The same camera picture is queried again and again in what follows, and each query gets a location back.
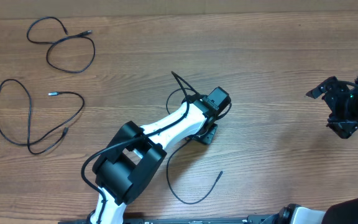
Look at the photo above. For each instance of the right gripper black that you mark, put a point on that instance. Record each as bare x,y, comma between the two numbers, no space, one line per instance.
344,128

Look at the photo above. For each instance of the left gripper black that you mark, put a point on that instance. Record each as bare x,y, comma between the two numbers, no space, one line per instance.
208,137

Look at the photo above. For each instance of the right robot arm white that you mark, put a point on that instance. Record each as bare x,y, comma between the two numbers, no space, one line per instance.
323,152

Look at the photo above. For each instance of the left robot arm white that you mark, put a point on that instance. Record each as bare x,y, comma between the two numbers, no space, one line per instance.
125,168

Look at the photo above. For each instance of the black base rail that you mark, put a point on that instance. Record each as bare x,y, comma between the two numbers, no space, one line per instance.
251,219

